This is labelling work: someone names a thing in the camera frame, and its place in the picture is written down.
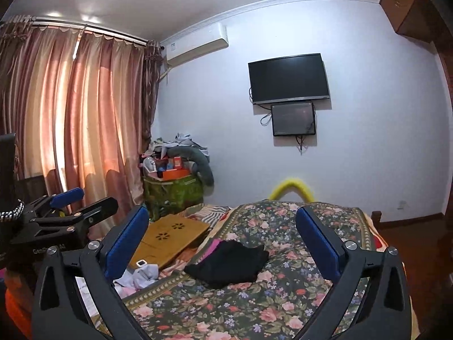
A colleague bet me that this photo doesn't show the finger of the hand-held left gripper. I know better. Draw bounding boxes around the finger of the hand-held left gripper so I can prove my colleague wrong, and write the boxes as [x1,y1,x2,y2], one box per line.
[72,196,119,224]
[49,187,86,210]

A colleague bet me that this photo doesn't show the white crumpled cloth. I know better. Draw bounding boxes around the white crumpled cloth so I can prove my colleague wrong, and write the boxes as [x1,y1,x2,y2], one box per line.
[113,264,160,296]

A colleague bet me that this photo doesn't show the green patterned bag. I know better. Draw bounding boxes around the green patterned bag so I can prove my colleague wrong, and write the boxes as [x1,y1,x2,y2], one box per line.
[142,173,204,222]

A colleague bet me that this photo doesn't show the magenta folded pants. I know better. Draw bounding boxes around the magenta folded pants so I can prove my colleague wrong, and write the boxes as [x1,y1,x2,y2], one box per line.
[203,239,227,257]

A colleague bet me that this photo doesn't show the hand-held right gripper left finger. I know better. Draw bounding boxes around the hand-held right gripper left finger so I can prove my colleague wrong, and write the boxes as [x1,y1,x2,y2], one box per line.
[32,205,156,340]

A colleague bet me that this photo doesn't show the floral bedspread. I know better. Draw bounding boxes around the floral bedspread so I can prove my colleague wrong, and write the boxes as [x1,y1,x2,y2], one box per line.
[122,200,390,340]

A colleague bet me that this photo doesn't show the small black wall monitor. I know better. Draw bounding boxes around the small black wall monitor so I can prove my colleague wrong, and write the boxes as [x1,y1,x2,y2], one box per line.
[271,102,316,137]

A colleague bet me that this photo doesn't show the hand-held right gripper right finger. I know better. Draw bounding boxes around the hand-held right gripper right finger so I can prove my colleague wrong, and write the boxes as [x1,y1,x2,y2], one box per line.
[294,206,413,340]

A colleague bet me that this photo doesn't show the black pants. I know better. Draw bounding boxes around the black pants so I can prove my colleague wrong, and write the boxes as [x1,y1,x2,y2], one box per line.
[184,240,270,286]

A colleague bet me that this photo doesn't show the orange cloth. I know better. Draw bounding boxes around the orange cloth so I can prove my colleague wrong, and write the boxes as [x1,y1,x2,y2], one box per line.
[0,265,36,337]

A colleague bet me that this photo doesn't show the curtain rail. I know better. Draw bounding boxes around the curtain rail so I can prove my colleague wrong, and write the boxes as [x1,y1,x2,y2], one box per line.
[21,16,149,46]

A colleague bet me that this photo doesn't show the wooden lap board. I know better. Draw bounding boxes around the wooden lap board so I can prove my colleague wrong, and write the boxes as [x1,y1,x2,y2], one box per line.
[129,213,210,270]

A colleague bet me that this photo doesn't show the orange box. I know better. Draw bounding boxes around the orange box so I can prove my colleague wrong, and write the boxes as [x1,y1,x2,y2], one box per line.
[157,168,192,181]

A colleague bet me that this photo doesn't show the brown wooden wardrobe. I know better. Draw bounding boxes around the brown wooden wardrobe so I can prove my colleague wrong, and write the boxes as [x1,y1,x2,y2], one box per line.
[379,0,453,89]

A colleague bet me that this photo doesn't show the yellow foam tube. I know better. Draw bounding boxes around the yellow foam tube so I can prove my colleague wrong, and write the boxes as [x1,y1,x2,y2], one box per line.
[270,178,315,202]

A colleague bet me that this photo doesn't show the white air conditioner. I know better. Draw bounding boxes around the white air conditioner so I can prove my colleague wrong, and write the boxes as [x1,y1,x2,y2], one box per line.
[164,22,229,66]

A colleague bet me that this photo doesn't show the pile of grey clothes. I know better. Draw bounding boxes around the pile of grey clothes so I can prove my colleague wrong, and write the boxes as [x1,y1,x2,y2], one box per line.
[149,133,209,160]

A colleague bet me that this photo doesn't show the black wall television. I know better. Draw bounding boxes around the black wall television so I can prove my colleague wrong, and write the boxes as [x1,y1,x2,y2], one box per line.
[248,54,331,106]

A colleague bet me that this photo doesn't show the pink curtain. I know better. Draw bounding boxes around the pink curtain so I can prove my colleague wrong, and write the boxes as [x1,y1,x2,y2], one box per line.
[0,14,163,252]

